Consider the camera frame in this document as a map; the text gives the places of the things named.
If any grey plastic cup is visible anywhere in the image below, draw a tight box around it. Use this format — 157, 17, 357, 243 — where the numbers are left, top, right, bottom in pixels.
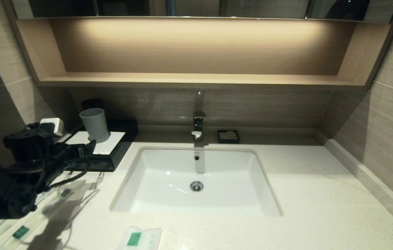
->
79, 108, 110, 143

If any white rectangular board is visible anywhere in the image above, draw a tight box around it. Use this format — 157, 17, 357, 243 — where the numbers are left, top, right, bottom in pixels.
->
65, 131, 126, 155

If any black amenity tray box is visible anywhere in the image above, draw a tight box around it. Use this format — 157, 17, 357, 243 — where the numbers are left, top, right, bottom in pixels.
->
59, 120, 139, 172

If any black plastic cup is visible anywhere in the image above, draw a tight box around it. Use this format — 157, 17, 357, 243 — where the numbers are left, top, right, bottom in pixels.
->
82, 98, 104, 111

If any white ceramic sink basin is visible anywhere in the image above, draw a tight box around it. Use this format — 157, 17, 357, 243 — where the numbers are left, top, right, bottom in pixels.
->
110, 147, 283, 217

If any wrapped toothbrush green label packet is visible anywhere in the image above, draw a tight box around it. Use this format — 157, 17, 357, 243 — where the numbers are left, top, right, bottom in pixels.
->
0, 188, 75, 250

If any small sachet green label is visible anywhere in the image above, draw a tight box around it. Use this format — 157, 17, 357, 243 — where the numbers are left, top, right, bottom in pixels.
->
116, 226, 163, 250

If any chrome faucet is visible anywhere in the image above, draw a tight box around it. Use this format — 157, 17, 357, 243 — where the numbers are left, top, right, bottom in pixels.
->
191, 111, 207, 143

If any black soap dish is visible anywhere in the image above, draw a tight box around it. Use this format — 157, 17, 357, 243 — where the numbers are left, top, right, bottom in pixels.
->
217, 130, 240, 144

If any mirror cabinet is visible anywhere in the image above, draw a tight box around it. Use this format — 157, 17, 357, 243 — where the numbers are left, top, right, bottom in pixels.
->
11, 0, 393, 24

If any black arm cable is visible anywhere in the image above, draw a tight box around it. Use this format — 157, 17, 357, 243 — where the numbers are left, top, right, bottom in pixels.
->
0, 153, 91, 191

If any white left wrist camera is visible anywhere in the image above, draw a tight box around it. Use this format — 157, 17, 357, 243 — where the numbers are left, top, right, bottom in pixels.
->
40, 118, 65, 137

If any wooden wall shelf niche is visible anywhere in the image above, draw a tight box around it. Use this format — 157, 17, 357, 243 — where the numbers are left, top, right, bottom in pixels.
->
4, 16, 393, 91

